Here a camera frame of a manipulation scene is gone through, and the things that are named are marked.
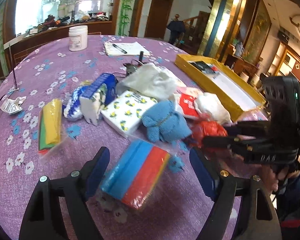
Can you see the person's right hand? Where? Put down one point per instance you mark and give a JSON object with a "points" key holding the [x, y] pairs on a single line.
{"points": [[269, 179]]}

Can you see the blue towel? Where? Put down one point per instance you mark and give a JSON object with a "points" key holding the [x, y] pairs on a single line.
{"points": [[164, 123]]}

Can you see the yellow green sponge pack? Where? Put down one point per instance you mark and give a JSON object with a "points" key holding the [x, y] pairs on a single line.
{"points": [[49, 127]]}

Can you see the white paper notepad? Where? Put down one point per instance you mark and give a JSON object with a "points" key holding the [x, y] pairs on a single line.
{"points": [[133, 49]]}

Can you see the crumpled foil leaflet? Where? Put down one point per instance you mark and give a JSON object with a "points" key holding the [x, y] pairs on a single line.
{"points": [[11, 106]]}

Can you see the person in dark clothes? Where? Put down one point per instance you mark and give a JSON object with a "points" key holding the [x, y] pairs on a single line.
{"points": [[176, 28]]}

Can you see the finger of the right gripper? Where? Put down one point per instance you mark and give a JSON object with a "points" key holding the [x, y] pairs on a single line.
{"points": [[224, 142], [249, 128]]}

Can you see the yellow cardboard box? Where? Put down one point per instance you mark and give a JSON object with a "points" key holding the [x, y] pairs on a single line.
{"points": [[234, 93]]}

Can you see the blue red sponge pack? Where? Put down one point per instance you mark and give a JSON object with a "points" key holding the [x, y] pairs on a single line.
{"points": [[135, 175]]}

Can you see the lemon print tissue pack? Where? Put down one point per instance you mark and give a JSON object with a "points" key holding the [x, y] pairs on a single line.
{"points": [[125, 112]]}

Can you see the black box in tray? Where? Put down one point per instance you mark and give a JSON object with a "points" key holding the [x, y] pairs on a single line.
{"points": [[208, 69]]}

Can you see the red plastic bag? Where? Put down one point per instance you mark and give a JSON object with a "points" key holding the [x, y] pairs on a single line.
{"points": [[202, 129]]}

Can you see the large wall mirror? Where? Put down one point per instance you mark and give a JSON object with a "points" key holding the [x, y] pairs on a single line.
{"points": [[30, 13]]}

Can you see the blue white tissue pack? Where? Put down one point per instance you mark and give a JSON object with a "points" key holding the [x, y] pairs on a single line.
{"points": [[97, 96]]}

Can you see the white soft bundle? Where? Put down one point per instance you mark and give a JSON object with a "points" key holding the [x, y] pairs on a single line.
{"points": [[209, 108]]}

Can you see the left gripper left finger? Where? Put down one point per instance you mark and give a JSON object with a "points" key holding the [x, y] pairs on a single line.
{"points": [[43, 216]]}

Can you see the black pen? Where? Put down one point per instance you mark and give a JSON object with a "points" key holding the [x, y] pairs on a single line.
{"points": [[120, 49]]}

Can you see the brown wooden door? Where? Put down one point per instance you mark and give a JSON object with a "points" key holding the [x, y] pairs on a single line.
{"points": [[158, 16]]}

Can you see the white cloth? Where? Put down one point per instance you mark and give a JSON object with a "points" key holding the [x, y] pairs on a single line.
{"points": [[152, 81]]}

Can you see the wooden sideboard cabinet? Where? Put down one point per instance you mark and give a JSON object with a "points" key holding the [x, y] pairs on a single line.
{"points": [[15, 53]]}

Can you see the purple eyeglasses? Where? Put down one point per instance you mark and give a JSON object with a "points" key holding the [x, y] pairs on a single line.
{"points": [[11, 91]]}

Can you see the white plastic jar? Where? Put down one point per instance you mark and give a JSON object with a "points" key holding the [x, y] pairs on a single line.
{"points": [[78, 38]]}

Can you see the small electric motor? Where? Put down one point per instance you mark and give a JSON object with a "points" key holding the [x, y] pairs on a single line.
{"points": [[134, 65]]}

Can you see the blue Vinda tissue packet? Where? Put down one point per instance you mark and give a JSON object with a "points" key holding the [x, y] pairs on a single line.
{"points": [[72, 110]]}

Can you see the red white packet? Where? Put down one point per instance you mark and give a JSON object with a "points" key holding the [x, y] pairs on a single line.
{"points": [[183, 99]]}

